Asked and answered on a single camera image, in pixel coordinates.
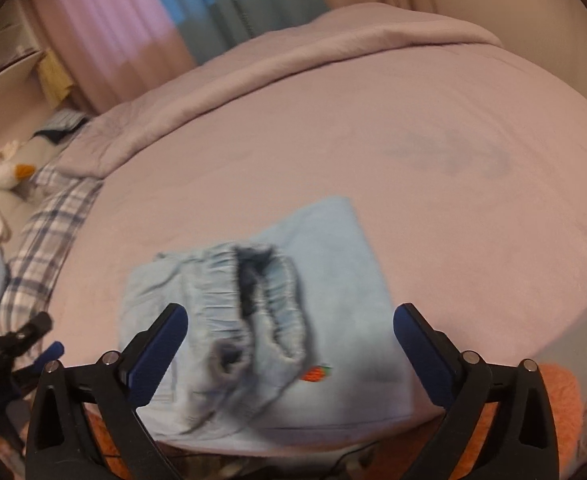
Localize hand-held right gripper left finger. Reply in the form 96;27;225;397
24;302;189;480

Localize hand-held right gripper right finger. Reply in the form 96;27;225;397
393;302;560;480

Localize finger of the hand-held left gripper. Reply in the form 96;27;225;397
11;341;65;386
0;312;53;356

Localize light blue pants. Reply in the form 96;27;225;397
118;196;447;446

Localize plaid pillow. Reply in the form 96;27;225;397
0;160;105;361

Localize blue striped cloth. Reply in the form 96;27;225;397
34;110;92;143

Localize pink sheeted bed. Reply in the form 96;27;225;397
48;2;587;461

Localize yellow cloth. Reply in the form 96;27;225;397
38;52;74;106

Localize pink duvet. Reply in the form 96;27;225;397
58;2;504;181

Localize pink blue sheer curtain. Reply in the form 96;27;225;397
28;0;329;111

